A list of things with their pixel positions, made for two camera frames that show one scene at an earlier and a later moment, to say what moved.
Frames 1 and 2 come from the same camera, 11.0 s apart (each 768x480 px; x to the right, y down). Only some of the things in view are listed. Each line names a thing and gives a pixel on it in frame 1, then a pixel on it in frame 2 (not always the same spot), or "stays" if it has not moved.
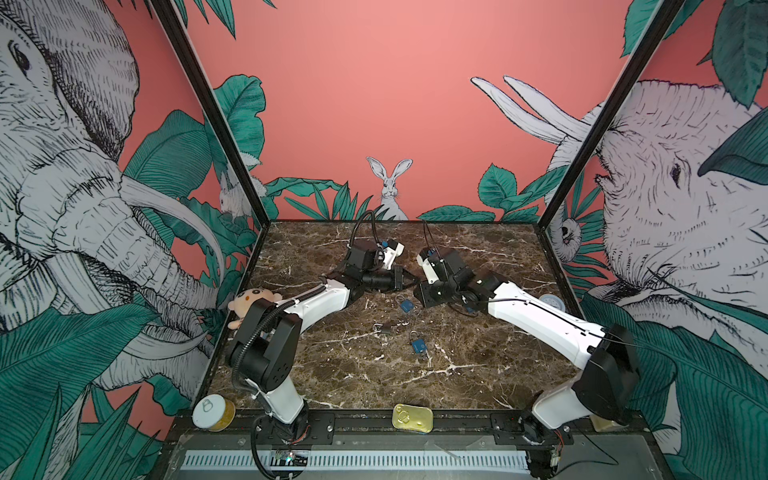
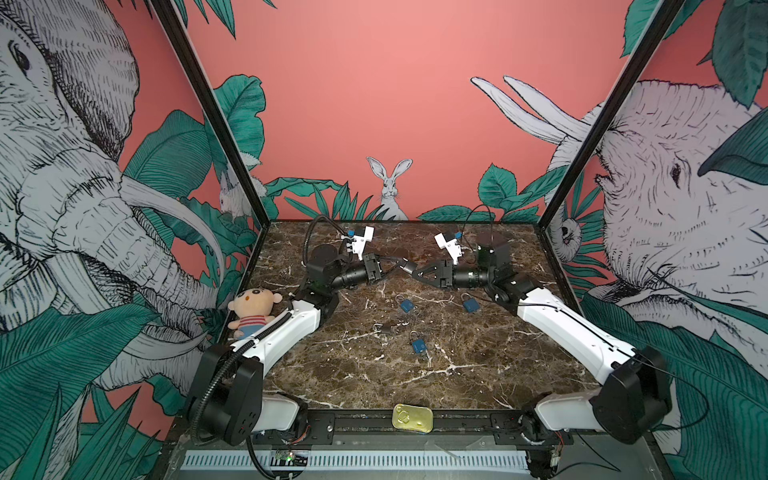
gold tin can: [412, 418] stays
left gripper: [397, 275] → [372, 268]
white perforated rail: [366, 461] stays
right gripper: [426, 298] → [446, 271]
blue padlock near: [418, 344] stays
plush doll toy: [246, 301] stays
